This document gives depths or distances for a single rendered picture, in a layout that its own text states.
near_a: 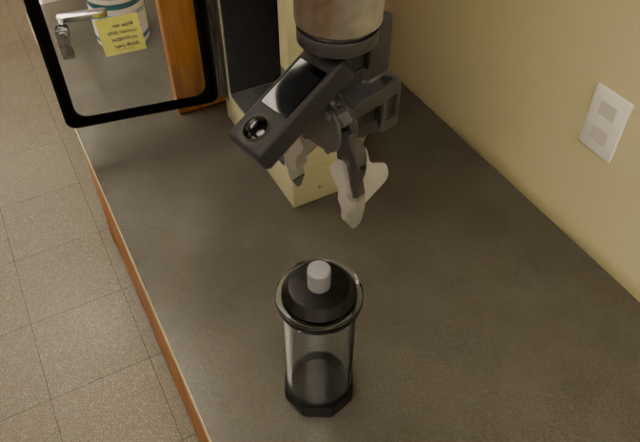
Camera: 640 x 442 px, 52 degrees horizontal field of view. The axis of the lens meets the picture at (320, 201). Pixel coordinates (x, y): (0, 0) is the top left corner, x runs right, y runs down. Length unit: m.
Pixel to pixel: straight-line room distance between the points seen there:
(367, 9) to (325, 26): 0.04
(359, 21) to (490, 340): 0.65
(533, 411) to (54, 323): 1.70
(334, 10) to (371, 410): 0.61
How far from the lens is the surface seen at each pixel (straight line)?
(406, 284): 1.11
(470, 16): 1.33
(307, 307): 0.77
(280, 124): 0.55
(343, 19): 0.53
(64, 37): 1.27
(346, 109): 0.59
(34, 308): 2.43
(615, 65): 1.10
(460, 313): 1.09
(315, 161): 1.16
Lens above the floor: 1.81
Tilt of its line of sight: 45 degrees down
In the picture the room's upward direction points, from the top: straight up
